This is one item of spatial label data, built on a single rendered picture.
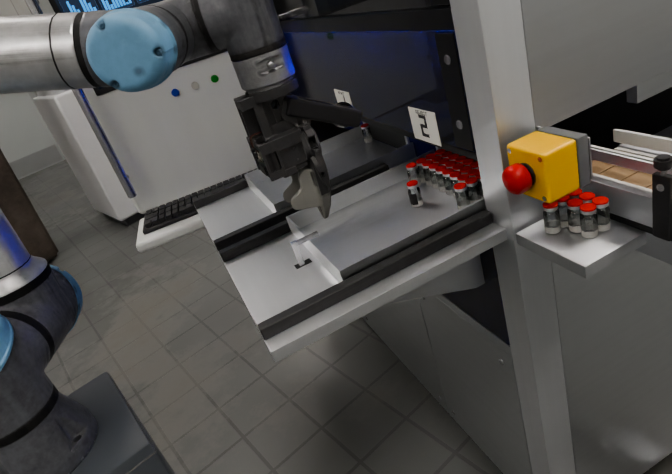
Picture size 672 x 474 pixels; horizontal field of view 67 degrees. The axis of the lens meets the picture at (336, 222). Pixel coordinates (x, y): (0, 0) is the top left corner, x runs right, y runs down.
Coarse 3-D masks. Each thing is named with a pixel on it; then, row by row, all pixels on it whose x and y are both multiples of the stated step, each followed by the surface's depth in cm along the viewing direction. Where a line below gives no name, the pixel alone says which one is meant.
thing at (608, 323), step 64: (640, 256) 92; (384, 320) 169; (448, 320) 117; (576, 320) 90; (640, 320) 98; (448, 384) 137; (512, 384) 101; (576, 384) 97; (640, 384) 106; (512, 448) 115; (576, 448) 104; (640, 448) 114
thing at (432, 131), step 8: (416, 112) 88; (424, 112) 86; (432, 112) 84; (416, 120) 90; (432, 120) 85; (416, 128) 91; (424, 128) 88; (432, 128) 86; (416, 136) 92; (424, 136) 90; (432, 136) 87; (440, 144) 86
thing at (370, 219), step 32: (352, 192) 101; (384, 192) 102; (320, 224) 98; (352, 224) 94; (384, 224) 91; (416, 224) 87; (448, 224) 80; (320, 256) 83; (352, 256) 84; (384, 256) 78
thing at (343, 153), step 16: (320, 144) 132; (336, 144) 134; (352, 144) 134; (368, 144) 130; (384, 144) 127; (336, 160) 127; (352, 160) 123; (368, 160) 120; (384, 160) 112; (400, 160) 113; (256, 176) 128; (336, 176) 108; (352, 176) 110; (256, 192) 120; (272, 192) 120; (272, 208) 108
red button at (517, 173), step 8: (512, 168) 66; (520, 168) 66; (504, 176) 67; (512, 176) 66; (520, 176) 65; (528, 176) 65; (504, 184) 68; (512, 184) 66; (520, 184) 65; (528, 184) 66; (512, 192) 67; (520, 192) 66
